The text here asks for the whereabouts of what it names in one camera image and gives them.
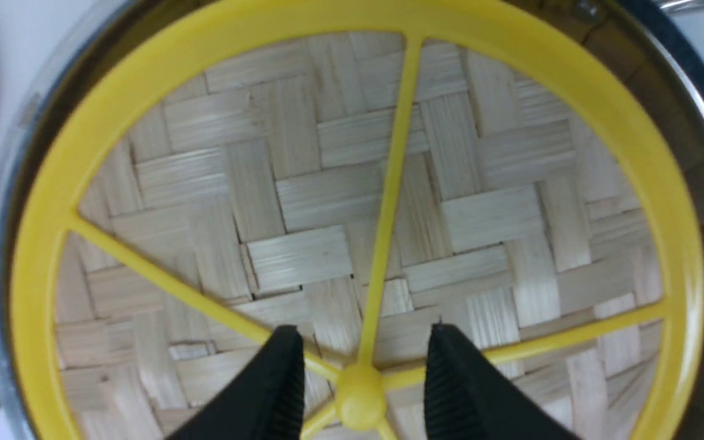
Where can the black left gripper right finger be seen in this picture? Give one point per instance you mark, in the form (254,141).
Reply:
(467,397)

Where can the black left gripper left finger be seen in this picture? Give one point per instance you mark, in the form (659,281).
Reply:
(264,401)

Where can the yellow woven bamboo steamer lid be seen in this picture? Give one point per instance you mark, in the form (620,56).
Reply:
(362,170)

